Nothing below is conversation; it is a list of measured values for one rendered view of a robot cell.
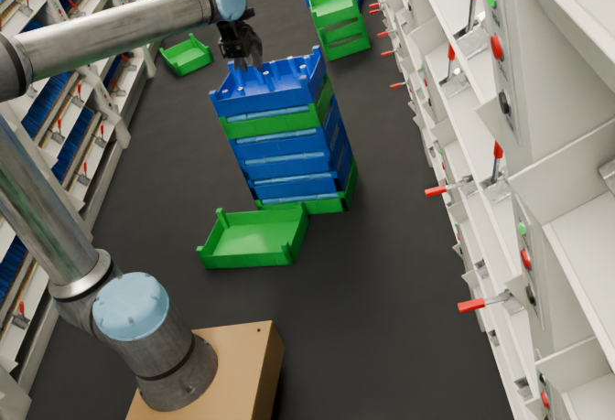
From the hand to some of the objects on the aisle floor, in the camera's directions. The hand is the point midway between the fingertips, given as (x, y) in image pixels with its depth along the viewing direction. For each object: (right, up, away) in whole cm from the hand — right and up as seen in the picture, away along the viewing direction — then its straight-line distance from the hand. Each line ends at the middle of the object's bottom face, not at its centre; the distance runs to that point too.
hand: (252, 65), depth 184 cm
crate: (0, -52, +23) cm, 57 cm away
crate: (+16, -37, +35) cm, 53 cm away
